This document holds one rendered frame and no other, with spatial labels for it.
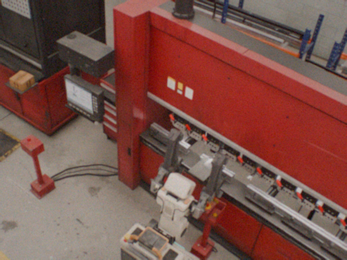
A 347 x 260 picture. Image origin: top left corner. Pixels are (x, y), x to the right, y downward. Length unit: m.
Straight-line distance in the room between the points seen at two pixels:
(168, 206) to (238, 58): 1.32
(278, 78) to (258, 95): 0.27
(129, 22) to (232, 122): 1.22
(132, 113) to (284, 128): 1.58
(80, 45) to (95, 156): 2.00
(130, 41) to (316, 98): 1.64
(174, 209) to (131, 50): 1.43
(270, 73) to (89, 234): 2.70
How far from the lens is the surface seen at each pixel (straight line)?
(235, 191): 4.05
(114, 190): 5.06
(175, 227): 3.75
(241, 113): 3.49
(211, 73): 3.48
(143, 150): 4.56
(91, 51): 3.75
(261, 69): 3.16
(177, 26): 3.50
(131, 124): 4.27
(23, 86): 4.93
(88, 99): 3.96
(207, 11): 5.58
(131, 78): 3.89
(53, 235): 4.78
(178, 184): 3.38
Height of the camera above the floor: 3.97
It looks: 43 degrees down
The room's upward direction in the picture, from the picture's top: 5 degrees clockwise
